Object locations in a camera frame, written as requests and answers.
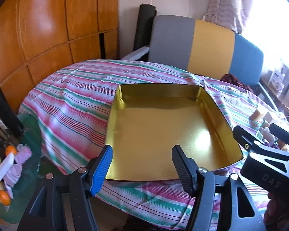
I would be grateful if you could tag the glass side table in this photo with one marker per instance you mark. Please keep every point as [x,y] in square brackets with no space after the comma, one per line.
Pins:
[31,130]

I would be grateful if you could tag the wooden shelf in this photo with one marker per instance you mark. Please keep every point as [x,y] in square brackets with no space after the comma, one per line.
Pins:
[274,96]

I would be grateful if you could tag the orange fruit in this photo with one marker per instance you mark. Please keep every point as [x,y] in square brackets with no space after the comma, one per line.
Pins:
[3,196]
[10,150]

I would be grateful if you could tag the dark red cloth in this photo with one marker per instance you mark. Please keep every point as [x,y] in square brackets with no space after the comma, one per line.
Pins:
[233,80]

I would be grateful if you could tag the white carton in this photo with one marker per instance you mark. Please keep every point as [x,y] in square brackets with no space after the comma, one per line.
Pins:
[277,77]

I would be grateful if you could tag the black upright stand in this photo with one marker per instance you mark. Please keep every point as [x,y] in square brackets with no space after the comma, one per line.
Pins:
[4,110]

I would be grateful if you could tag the black rolled mat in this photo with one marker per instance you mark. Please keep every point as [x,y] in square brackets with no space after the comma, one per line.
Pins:
[143,24]

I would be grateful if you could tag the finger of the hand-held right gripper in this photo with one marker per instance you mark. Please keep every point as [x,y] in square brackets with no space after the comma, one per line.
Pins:
[242,134]
[283,134]

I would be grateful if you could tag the grey yellow blue chair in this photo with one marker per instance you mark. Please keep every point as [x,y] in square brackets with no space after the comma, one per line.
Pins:
[171,41]

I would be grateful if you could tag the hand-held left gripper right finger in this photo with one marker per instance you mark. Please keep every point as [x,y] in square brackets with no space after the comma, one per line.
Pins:
[183,170]

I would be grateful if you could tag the pale patterned curtain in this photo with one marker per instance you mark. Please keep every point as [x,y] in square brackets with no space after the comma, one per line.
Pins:
[226,4]

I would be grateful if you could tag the gold tin tray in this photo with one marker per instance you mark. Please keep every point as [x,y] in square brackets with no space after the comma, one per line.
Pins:
[159,130]

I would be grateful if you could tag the wooden wardrobe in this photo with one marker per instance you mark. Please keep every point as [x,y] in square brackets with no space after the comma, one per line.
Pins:
[50,16]

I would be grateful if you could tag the white oval case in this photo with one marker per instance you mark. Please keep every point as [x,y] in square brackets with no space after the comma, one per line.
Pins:
[5,166]

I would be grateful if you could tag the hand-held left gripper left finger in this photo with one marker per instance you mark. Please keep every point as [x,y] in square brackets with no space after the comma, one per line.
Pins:
[103,168]

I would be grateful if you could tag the striped tablecloth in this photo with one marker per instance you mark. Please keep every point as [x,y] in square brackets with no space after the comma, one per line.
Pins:
[74,105]

